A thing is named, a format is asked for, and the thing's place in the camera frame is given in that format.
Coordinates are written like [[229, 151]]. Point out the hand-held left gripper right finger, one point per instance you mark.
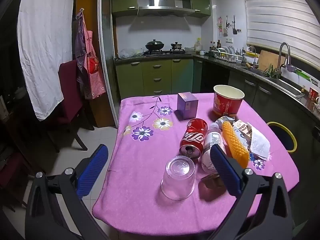
[[225, 171]]

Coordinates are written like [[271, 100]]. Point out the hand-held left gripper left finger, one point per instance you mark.
[[93, 171]]

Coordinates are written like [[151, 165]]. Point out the white paper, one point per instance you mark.
[[258, 142]]

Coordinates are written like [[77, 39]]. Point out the brown white carton wrapper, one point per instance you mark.
[[243, 128]]

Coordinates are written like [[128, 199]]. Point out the red soda can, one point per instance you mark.
[[192, 137]]

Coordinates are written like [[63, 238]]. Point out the red paper bucket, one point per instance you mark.
[[225, 106]]

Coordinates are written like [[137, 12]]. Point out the yellow rimmed trash bin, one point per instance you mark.
[[283, 137]]

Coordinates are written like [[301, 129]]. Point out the brown packet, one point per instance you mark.
[[212, 181]]

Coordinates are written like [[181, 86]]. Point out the blue white sachet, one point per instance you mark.
[[250, 157]]

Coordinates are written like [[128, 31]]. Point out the clear plastic bottle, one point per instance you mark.
[[212, 140]]

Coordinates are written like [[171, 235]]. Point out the pink floral tablecloth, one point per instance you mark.
[[140, 180]]

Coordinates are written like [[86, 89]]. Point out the clear plastic cup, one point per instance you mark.
[[177, 177]]

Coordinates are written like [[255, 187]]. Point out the silver purple snack wrapper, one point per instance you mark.
[[223, 120]]

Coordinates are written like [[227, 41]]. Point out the purple cardboard box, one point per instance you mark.
[[186, 105]]

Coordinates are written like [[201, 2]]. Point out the dark red chair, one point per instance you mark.
[[68, 90]]

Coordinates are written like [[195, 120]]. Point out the dark base cabinet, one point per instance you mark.
[[240, 85]]

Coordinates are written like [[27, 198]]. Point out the pink checked apron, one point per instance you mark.
[[91, 62]]

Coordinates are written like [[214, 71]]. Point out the green vegetables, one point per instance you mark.
[[272, 72]]

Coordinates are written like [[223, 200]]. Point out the green base cabinet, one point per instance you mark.
[[155, 75]]

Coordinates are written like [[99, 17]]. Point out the dish rack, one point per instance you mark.
[[225, 54]]

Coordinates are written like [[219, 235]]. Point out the glass sliding door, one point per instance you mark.
[[105, 55]]

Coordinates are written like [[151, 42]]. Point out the red mug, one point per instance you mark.
[[313, 93]]

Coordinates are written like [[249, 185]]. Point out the wooden cutting board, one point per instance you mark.
[[268, 61]]

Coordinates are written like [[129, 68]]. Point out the clear plastic bag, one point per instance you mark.
[[128, 53]]

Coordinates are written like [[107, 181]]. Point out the green cloth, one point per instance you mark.
[[303, 73]]

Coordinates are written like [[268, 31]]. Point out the pale plastic jug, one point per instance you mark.
[[198, 45]]

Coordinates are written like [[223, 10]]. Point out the small steel pot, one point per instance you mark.
[[176, 47]]

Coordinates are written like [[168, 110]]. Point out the gas stove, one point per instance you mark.
[[162, 52]]

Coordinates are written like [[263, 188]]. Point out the white hanging sheet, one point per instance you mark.
[[42, 42]]

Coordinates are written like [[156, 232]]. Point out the steel faucet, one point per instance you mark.
[[283, 45]]

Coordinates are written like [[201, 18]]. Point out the black wok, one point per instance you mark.
[[155, 45]]

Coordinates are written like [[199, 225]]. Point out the hanging spatula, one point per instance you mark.
[[225, 31]]

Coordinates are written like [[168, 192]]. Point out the hanging dark turner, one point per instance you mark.
[[234, 30]]

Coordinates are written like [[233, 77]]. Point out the steel kitchen sink with faucet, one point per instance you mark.
[[275, 12]]

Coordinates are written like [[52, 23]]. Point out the red wall ornament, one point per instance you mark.
[[219, 23]]

